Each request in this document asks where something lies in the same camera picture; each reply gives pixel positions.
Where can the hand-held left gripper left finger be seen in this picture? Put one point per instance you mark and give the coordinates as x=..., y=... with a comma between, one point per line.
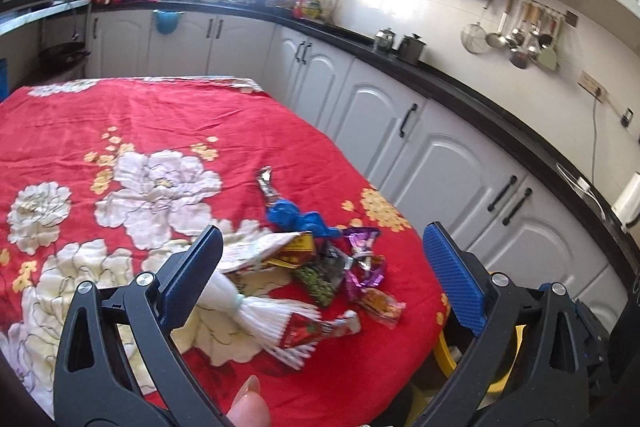
x=192, y=272

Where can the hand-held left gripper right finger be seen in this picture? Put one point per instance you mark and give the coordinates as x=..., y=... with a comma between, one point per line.
x=452, y=277

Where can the yellow-rimmed trash bin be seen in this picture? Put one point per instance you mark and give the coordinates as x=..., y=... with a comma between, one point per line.
x=445, y=352

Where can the orange snack wrapper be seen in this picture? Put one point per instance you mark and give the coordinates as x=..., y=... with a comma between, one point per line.
x=382, y=307

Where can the white red striped wrapper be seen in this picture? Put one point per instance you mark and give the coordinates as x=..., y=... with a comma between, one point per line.
x=260, y=317

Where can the purple candy wrapper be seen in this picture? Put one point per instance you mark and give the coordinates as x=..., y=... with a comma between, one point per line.
x=365, y=239
x=367, y=277

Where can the yellow and white snack packet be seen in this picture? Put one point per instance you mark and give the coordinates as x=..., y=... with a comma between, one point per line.
x=280, y=254

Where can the blue plastic bag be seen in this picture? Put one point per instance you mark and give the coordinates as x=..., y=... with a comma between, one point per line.
x=290, y=217

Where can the brown and silver candy wrapper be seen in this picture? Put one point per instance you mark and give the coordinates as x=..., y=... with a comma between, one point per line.
x=267, y=187

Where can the black and green snack packet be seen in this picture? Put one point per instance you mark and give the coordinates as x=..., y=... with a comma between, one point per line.
x=320, y=282

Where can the person's left hand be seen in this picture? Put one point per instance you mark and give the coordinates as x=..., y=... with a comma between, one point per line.
x=250, y=409

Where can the white base cabinets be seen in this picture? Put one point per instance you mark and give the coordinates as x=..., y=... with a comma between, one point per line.
x=450, y=157

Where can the white electric kettle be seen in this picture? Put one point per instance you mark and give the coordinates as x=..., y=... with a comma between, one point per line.
x=629, y=204

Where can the red floral tablecloth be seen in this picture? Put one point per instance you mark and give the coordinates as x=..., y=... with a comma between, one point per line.
x=200, y=117

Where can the black countertop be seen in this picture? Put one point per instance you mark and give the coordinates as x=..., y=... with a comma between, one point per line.
x=450, y=87

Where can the steel pots on counter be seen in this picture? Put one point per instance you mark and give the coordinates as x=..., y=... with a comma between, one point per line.
x=411, y=49

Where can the steel teapot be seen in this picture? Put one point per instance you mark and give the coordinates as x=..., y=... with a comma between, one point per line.
x=385, y=41

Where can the row of hanging steel utensils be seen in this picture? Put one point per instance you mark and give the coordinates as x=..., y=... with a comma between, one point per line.
x=525, y=37

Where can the blue hanging bin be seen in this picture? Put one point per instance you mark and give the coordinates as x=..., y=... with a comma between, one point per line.
x=167, y=22

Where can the group of condiment bottles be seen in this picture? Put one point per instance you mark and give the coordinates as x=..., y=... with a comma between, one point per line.
x=312, y=7

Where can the black wall hook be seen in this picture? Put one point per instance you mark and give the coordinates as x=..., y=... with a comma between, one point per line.
x=627, y=116

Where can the beige wall power strip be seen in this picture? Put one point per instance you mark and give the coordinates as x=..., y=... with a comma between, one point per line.
x=594, y=86

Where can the utensil hanging rail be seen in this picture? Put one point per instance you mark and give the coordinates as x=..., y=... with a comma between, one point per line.
x=540, y=4

